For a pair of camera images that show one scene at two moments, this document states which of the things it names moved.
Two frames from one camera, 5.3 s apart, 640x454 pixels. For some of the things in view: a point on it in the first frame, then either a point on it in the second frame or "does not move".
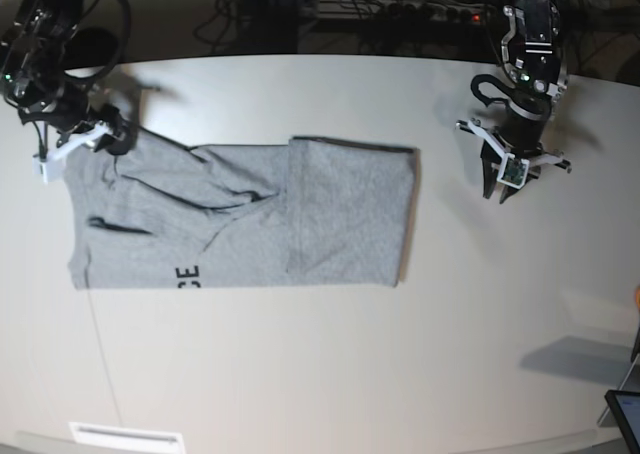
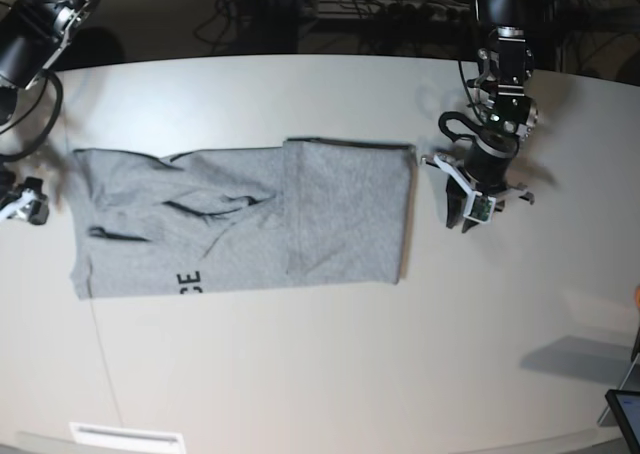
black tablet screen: (627, 406) does not move
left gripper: (106, 120) -> (38, 209)
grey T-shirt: (311, 213) does not move
